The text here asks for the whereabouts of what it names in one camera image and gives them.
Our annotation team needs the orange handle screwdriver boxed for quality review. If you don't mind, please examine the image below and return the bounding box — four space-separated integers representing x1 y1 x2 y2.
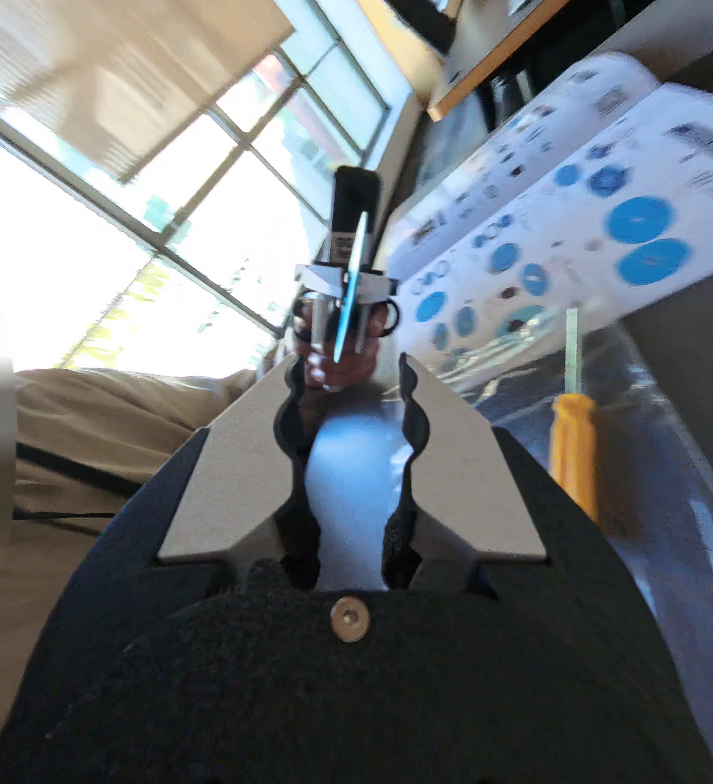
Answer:
549 305 600 523

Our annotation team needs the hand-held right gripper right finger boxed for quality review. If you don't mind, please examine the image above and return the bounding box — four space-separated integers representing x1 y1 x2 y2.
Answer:
400 353 548 590

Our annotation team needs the wooden table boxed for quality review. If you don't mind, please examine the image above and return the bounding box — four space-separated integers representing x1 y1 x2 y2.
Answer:
356 0 572 123

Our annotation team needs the person's left hand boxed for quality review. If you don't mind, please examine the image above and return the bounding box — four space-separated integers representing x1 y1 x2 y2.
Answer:
297 305 392 393

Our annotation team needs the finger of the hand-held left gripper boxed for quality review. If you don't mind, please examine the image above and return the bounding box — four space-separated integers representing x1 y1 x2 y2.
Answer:
295 264 349 344
355 275 394 354

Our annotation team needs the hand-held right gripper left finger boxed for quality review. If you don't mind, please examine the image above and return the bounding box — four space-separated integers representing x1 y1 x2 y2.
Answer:
156 354 301 568

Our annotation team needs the assembly guide booklet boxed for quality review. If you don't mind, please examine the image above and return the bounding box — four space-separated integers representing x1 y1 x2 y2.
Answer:
386 51 713 376

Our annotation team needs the clear plastic bag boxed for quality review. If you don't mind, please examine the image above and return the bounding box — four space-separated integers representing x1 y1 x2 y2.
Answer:
447 324 713 784

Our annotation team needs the window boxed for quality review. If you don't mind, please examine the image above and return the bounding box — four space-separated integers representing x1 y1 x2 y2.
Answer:
0 0 407 375

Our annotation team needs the blue round metal disc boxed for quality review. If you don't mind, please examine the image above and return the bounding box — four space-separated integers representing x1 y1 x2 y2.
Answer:
331 211 370 363

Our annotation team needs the beige roller blind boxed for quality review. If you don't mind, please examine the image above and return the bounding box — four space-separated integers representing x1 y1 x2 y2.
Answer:
0 0 297 185

